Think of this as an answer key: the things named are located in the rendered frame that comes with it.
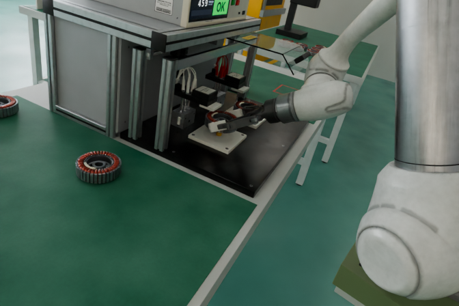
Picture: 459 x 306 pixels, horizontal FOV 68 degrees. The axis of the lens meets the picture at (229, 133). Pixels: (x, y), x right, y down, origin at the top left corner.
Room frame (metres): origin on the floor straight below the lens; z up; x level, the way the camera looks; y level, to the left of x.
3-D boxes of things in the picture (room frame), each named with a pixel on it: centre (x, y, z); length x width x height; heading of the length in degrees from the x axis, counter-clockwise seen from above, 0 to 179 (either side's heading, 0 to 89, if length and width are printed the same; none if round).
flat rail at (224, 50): (1.17, 0.09, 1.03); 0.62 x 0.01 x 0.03; 159
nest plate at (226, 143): (1.02, 0.04, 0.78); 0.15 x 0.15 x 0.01; 69
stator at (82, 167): (0.73, 0.32, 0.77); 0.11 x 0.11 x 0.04
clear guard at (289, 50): (1.30, -0.06, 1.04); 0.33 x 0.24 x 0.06; 69
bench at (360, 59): (3.43, -0.66, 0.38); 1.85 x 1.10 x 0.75; 159
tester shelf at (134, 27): (1.24, 0.29, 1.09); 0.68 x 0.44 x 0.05; 159
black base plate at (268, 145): (1.14, 0.01, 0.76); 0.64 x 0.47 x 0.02; 159
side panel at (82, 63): (0.97, 0.48, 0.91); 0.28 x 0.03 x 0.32; 69
